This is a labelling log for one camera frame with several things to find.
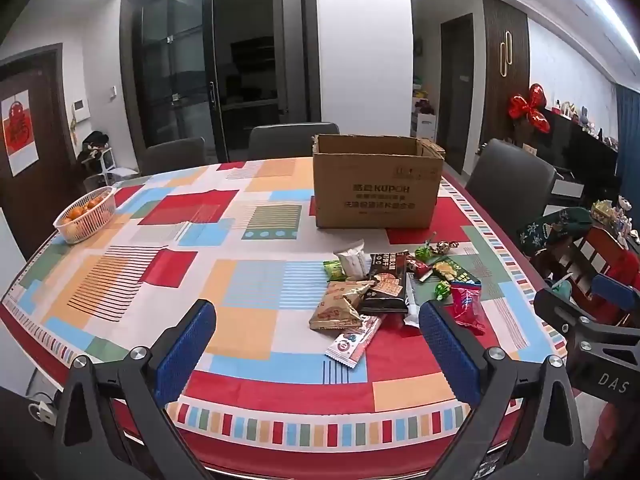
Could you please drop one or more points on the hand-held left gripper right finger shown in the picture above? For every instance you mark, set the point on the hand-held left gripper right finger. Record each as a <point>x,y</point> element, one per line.
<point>450,355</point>

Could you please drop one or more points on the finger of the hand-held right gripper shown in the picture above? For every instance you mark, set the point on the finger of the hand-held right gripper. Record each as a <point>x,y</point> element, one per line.
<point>615,290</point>
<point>550,306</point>

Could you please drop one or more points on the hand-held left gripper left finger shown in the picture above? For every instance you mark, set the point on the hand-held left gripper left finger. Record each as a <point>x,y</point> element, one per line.
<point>185,350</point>

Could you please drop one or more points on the small green snack packet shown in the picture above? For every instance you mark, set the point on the small green snack packet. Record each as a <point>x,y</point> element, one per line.
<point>334,271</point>

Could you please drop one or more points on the brown cardboard box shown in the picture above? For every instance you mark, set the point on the brown cardboard box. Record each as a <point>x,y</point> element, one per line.
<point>375,190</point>

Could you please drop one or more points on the teal cloth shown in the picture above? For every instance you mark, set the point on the teal cloth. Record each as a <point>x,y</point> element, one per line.
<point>562,289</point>

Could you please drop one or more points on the red cloth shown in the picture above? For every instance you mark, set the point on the red cloth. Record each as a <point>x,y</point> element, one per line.
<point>620,265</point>

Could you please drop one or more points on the red snack packet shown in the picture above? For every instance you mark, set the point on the red snack packet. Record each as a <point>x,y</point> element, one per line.
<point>467,307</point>

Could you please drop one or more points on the brown wooden chair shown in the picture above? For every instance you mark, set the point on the brown wooden chair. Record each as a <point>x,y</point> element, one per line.
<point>575,255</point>

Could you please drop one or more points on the silver white snack packet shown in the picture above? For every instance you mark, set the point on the silver white snack packet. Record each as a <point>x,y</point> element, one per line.
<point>412,305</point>

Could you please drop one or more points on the round green wrapped candy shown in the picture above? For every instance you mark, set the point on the round green wrapped candy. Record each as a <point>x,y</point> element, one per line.
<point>442,291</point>

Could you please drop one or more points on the green christmas cloth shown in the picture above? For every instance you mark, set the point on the green christmas cloth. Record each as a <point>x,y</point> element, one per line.
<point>550,227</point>

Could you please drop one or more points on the green chips packet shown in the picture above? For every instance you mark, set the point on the green chips packet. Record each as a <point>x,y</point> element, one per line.
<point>457,272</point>

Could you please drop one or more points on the colourful checked tablecloth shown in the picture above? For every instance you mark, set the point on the colourful checked tablecloth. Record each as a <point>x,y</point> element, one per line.
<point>240,280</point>

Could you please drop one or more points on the dark brown biscuit packet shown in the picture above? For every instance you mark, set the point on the dark brown biscuit packet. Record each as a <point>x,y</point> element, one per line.
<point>387,290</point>

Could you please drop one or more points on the small red wrapped candy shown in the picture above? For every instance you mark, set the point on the small red wrapped candy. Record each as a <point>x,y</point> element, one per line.
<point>417,266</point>

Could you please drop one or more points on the pink white wafer packet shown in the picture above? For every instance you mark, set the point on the pink white wafer packet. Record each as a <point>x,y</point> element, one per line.
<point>352,342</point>

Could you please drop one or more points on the green twisted wrapped candy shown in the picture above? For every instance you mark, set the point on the green twisted wrapped candy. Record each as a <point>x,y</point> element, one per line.
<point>424,253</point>

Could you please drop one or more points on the dark foil wrapped candy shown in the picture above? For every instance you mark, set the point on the dark foil wrapped candy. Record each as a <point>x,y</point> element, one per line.
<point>444,247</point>

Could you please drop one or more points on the cream white snack packet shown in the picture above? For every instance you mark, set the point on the cream white snack packet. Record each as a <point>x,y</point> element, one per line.
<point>352,262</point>

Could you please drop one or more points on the dark grey leather chair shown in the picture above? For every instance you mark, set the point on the dark grey leather chair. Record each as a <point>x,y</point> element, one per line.
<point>510,172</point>

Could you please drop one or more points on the black cabinet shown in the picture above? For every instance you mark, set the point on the black cabinet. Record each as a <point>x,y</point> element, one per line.
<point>580,155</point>

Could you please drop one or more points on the blue curtain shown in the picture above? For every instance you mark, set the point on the blue curtain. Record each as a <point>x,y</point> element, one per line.
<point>629,140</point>

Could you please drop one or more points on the white plastic fruit basket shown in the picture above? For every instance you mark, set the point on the white plastic fruit basket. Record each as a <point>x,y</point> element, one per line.
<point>92,222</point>

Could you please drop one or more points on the pile of oranges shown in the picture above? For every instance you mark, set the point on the pile of oranges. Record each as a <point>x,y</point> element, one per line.
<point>82,209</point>

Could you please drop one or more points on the row of small figurines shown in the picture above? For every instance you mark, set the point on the row of small figurines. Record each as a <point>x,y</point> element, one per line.
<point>582,117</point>

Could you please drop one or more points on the dark chair back left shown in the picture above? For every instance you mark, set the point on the dark chair back left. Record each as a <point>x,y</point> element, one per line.
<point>172,156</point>

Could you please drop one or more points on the red bow balloon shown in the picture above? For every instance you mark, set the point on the red bow balloon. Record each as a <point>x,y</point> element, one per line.
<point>527,107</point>

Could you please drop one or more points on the white stool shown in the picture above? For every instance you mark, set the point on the white stool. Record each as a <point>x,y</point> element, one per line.
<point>106,162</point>

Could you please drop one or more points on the dark ribbed wooden door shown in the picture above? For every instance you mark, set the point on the dark ribbed wooden door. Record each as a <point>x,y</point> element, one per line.
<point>505,100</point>

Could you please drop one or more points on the white storage box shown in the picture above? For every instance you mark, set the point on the white storage box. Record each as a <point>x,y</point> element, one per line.
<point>424,127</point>

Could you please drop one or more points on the black bag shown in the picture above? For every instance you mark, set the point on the black bag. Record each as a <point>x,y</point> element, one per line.
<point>94,141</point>

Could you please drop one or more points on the dark interior door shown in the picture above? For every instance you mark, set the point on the dark interior door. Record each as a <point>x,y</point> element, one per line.
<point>456,95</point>

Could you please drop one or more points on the dark chair back middle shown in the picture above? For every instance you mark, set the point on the dark chair back middle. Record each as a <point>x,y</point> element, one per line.
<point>292,141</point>

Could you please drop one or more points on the colourful toys on shelf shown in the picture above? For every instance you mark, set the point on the colourful toys on shelf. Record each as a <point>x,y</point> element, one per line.
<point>422,102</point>

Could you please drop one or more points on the brown wooden door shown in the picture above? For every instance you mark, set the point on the brown wooden door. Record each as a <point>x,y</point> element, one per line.
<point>47,125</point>

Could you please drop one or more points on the red white door poster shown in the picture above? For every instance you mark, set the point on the red white door poster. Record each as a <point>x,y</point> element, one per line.
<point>19,132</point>

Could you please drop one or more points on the black glass sliding door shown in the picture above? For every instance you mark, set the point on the black glass sliding door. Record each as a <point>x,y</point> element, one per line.
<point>220,70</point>

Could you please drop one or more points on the ceiling light strip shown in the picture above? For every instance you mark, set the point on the ceiling light strip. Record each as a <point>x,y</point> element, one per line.
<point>605,5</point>

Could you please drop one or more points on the white wall intercom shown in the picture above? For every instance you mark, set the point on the white wall intercom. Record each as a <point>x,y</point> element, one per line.
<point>81,111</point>

